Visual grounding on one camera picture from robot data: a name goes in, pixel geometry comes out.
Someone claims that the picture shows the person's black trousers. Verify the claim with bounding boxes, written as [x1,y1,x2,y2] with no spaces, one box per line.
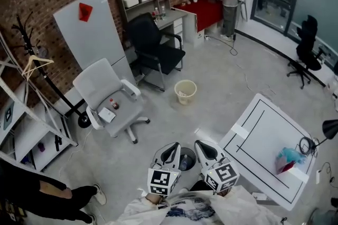
[190,180,209,192]

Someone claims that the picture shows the person's white printed shirt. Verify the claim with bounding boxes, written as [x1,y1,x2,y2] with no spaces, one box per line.
[163,188,220,225]

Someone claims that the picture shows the teal plastic bag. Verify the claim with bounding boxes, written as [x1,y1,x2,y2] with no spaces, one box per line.
[276,146,308,166]

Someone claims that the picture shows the black coat rack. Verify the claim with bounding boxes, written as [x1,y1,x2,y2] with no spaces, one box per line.
[12,14,92,129]

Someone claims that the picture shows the white shelf rack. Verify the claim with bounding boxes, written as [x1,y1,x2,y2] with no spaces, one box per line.
[0,31,79,174]

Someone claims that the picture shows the red diamond sticker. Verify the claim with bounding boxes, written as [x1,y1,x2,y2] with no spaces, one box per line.
[78,2,93,23]

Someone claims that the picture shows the person's left forearm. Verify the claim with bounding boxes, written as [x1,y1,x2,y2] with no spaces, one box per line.
[104,191,170,225]

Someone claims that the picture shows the white refrigerator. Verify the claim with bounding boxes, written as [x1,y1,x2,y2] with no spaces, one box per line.
[52,0,138,116]

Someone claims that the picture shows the flat white box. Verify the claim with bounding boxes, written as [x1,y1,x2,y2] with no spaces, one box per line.
[98,107,116,123]

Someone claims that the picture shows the white grey office chair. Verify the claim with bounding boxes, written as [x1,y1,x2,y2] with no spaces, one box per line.
[72,57,151,145]

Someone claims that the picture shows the wooden clothes hanger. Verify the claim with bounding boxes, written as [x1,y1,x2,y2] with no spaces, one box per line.
[21,54,55,81]

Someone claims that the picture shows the square patterned tag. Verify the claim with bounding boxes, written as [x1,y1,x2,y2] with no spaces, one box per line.
[3,102,15,131]

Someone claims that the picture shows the white storage box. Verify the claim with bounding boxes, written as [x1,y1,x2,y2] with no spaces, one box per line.
[123,0,140,9]

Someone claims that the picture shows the clear plastic bottle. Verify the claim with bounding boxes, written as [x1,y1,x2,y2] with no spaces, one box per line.
[180,154,190,171]

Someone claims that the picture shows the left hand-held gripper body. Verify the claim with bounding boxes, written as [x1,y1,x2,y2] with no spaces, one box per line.
[146,162,181,197]

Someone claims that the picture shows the black floor lamp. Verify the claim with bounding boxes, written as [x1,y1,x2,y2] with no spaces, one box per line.
[299,118,338,155]

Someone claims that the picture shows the cream plastic basket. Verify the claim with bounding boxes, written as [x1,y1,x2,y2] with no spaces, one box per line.
[173,79,198,105]

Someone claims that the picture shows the black mesh waste bin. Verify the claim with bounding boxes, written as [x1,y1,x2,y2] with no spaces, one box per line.
[179,147,198,172]

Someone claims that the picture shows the black visitor chair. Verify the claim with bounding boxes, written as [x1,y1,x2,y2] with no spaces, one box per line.
[126,12,187,92]

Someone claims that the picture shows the person's right forearm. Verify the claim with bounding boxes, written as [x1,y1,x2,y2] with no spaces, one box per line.
[211,186,280,225]

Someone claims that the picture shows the black headrest office chair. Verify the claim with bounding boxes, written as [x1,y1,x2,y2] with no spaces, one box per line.
[287,14,325,90]

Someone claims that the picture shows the white work table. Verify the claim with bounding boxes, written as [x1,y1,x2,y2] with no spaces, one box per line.
[219,93,320,211]

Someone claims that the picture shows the grey desk with hutch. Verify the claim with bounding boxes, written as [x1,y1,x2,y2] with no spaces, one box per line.
[116,0,189,48]

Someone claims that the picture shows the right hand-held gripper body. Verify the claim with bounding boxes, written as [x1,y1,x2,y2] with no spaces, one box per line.
[201,157,240,192]

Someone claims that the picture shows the red topped white cabinet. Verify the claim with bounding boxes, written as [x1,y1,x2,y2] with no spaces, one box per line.
[173,0,225,48]

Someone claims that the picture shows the small black shelf object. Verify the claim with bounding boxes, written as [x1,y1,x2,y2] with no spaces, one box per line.
[54,134,63,152]

